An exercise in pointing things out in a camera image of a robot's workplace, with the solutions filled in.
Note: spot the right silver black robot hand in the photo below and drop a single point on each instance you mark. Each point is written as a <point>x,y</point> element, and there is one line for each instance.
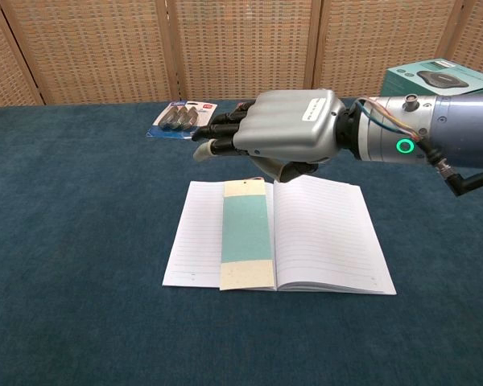
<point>286,124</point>

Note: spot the light blue cream bookmark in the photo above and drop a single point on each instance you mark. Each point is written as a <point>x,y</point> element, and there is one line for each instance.
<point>245,229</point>

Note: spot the open lined white notebook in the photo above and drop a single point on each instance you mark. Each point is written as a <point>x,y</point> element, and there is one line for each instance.
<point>326,233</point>

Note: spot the woven bamboo folding screen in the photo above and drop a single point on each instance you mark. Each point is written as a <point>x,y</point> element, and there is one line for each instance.
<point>245,48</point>

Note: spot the blue blister pack of clips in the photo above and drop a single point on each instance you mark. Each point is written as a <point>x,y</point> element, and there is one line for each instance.
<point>173,118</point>

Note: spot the large teal speaker box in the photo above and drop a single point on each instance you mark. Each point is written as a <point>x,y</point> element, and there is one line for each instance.
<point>410,78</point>

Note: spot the dark teal table mat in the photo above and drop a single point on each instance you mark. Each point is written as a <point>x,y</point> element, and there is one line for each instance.
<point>84,241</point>

